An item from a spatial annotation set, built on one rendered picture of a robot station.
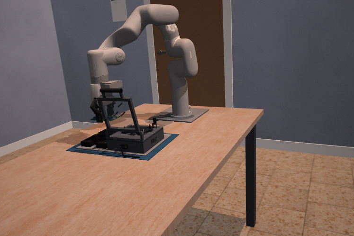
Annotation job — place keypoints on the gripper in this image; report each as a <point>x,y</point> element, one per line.
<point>95,92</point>

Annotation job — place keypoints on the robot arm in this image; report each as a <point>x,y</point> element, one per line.
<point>164,17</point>

